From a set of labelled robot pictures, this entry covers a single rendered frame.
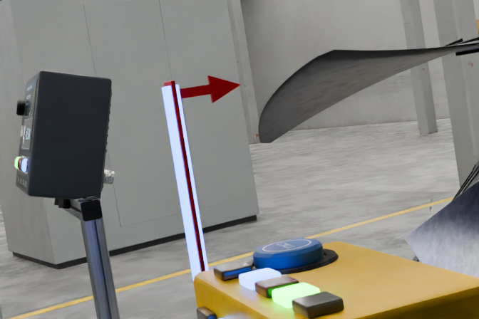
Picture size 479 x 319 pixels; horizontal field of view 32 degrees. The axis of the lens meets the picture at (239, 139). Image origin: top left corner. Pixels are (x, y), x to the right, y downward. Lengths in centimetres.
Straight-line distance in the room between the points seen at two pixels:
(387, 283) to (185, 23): 708
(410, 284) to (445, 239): 42
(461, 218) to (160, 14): 662
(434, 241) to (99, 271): 57
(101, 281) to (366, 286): 87
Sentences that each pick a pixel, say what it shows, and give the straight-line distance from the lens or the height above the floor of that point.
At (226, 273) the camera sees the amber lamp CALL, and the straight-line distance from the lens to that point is 45.
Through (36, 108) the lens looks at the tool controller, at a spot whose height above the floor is 120.
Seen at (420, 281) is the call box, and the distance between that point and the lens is 40.
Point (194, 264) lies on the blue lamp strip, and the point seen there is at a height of 103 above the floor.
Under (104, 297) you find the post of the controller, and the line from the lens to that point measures 125.
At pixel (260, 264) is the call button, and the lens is 46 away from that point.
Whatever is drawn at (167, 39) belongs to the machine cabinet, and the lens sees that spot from 735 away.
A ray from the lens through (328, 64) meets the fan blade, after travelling 68.
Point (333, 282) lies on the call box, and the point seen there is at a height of 107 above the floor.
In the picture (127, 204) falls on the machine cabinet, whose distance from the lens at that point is 710.
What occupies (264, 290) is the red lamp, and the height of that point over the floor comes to 108.
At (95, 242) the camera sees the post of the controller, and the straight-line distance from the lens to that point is 123.
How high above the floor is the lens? 117
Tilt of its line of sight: 3 degrees down
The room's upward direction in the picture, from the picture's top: 9 degrees counter-clockwise
